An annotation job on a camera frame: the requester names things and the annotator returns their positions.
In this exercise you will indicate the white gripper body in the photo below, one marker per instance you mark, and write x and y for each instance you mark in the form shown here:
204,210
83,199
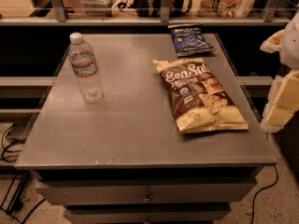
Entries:
291,48

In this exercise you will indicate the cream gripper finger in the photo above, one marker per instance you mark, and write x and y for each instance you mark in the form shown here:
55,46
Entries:
283,102
272,43

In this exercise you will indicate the clear plastic water bottle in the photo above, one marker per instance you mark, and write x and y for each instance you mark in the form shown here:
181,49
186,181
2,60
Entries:
85,68

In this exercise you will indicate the metal shelf rack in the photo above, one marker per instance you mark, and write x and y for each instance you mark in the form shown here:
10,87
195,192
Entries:
71,13

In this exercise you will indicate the colourful snack bag on shelf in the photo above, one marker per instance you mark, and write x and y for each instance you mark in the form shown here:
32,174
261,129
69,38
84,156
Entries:
225,8

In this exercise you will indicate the sea salt chips bag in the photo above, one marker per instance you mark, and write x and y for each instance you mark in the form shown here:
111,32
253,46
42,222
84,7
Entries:
198,101

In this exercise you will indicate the blue chips bag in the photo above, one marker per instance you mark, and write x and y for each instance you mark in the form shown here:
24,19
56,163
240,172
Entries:
188,40

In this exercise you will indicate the black backpack on shelf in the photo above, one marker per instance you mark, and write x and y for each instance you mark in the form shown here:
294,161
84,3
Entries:
152,8

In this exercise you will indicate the grey drawer cabinet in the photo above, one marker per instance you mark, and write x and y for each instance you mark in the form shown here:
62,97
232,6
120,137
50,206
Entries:
125,161

